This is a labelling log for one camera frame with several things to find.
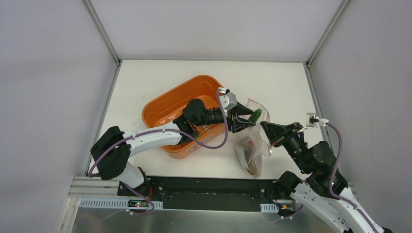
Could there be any long green chili pepper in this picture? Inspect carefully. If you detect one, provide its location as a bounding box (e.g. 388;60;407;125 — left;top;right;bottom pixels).
248;108;262;123

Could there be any clear zip top bag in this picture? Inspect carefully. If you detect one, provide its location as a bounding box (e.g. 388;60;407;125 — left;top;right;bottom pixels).
235;99;272;179

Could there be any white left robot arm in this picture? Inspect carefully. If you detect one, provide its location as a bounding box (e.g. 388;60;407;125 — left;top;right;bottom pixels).
87;95;257;197

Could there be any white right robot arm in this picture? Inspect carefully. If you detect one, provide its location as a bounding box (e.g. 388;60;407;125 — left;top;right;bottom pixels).
260;121;391;233

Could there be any orange plastic basket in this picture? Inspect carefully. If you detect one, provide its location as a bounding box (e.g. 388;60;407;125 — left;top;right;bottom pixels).
141;75;225;159

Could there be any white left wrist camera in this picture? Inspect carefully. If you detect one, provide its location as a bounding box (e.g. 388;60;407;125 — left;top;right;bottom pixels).
218;87;238;112

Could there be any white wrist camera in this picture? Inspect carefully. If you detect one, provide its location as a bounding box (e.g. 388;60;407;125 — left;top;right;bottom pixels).
298;113;329;133
218;87;238;112

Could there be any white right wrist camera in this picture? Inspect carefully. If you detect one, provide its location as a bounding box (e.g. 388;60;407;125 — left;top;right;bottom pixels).
298;113;329;133

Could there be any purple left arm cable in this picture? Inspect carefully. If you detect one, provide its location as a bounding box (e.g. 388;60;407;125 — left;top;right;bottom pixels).
87;88;230;178

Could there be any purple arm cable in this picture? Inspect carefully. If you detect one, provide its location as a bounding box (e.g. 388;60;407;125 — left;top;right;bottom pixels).
87;88;230;178
318;119;380;233

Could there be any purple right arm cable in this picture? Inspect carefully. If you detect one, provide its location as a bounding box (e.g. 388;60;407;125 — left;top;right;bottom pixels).
318;119;380;233

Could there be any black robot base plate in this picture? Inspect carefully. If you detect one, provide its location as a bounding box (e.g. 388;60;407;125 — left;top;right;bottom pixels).
135;176;290;212

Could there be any right white cable duct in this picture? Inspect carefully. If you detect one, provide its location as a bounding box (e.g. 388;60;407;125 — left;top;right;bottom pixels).
260;203;279;213

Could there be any white cable duct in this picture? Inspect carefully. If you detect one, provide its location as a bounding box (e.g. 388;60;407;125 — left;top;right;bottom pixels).
79;198;164;210
260;203;279;213

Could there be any left white cable duct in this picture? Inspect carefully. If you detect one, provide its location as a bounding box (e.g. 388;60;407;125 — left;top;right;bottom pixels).
79;198;164;210

